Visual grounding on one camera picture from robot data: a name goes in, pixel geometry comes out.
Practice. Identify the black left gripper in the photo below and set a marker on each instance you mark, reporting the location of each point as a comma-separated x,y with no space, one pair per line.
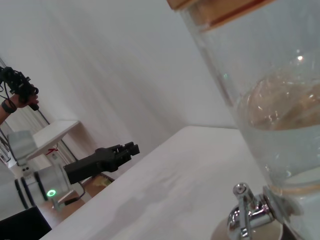
87,166

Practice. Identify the person's forearm with black wristband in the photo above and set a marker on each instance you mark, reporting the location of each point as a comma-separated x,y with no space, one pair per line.
6,112

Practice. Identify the chrome faucet tap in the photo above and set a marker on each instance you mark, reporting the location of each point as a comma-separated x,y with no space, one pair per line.
250,215

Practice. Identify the person's bare hand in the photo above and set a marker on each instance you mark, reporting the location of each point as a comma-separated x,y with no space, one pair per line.
22,101

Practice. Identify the brown cardboard sheet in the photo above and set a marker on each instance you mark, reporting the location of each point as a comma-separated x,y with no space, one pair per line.
100,183

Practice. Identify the red ribbon bow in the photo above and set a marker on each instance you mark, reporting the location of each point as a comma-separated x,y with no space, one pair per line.
53,150

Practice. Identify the white side table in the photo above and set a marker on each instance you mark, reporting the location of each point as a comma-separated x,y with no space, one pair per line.
52,136

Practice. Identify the black box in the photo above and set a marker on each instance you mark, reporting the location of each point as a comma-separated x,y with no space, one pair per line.
22,223

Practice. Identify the black handheld teleoperation controller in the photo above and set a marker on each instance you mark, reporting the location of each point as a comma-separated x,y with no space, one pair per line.
17,82

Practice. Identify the glass water dispenser jar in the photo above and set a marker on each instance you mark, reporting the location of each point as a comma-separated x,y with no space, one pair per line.
270,100

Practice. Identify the orange dispenser lid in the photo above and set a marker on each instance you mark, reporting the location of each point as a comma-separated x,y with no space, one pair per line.
220,11

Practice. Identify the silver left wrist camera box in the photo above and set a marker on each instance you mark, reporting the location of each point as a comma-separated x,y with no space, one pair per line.
21,146

